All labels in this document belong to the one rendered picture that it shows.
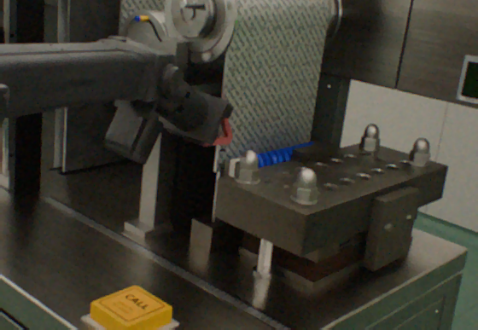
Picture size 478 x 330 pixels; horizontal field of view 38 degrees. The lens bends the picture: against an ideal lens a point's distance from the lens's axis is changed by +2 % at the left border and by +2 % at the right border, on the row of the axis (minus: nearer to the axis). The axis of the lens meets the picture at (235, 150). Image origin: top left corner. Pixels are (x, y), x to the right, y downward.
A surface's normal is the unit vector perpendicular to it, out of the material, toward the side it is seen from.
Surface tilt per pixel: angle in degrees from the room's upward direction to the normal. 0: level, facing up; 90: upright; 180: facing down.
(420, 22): 90
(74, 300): 0
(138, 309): 0
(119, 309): 0
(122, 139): 66
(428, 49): 90
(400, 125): 90
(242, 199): 90
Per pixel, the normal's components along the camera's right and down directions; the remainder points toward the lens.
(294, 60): 0.73, 0.27
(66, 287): 0.11, -0.95
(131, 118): -0.18, -0.16
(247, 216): -0.67, 0.15
